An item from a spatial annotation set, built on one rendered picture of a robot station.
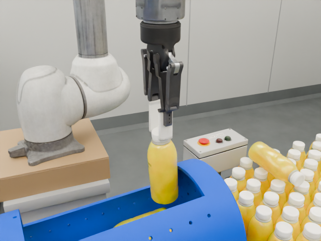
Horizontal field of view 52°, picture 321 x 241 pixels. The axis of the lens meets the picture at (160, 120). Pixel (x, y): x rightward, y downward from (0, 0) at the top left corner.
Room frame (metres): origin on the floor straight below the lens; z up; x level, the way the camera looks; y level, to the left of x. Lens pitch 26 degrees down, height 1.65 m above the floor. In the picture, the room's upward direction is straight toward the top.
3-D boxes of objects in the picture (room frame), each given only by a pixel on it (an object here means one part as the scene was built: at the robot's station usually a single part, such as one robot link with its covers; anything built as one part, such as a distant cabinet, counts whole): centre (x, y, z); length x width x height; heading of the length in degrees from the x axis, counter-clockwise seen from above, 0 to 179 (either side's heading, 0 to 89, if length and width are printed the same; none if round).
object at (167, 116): (0.59, -0.02, 1.38); 0.03 x 0.01 x 0.05; 27
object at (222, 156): (0.99, -0.19, 1.05); 0.20 x 0.10 x 0.10; 118
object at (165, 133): (0.61, -0.01, 1.35); 0.03 x 0.01 x 0.07; 117
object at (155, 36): (0.63, 0.00, 1.50); 0.08 x 0.07 x 0.09; 27
